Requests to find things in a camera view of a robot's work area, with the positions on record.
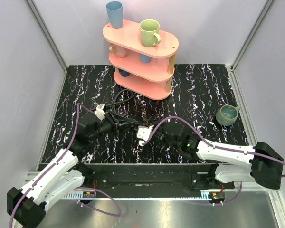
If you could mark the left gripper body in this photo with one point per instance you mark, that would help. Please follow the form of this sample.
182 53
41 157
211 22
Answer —
115 122

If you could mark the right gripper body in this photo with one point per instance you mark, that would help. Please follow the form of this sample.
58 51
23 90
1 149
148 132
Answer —
160 136

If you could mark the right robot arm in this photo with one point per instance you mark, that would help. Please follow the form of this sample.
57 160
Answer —
259 163

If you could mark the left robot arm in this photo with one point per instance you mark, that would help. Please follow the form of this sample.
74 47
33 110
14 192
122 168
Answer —
29 204

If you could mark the black marble mat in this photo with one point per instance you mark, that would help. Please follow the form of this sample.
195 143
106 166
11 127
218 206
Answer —
199 90

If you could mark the dark blue cup lower shelf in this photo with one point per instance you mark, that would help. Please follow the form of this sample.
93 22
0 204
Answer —
123 73

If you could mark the pink three-tier shelf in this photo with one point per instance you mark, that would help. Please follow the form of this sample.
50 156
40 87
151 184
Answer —
152 80

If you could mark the teal ceramic cup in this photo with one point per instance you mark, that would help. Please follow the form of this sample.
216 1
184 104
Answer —
227 115

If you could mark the blue cup middle shelf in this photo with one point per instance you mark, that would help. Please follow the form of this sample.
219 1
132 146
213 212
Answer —
144 58

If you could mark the pink mug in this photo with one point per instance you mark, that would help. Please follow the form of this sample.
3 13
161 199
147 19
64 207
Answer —
118 50

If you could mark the green mug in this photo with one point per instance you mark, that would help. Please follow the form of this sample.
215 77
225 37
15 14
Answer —
149 33

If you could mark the blue plastic tumbler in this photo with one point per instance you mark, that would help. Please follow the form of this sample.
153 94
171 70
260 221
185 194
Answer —
115 14

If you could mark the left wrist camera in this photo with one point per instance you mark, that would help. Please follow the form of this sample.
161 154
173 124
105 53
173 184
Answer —
100 111

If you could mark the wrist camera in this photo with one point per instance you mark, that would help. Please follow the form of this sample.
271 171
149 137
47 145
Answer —
143 134
100 111

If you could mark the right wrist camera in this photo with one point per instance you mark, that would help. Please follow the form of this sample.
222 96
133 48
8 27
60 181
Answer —
143 134

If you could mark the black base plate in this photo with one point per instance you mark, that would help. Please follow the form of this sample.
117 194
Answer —
151 180

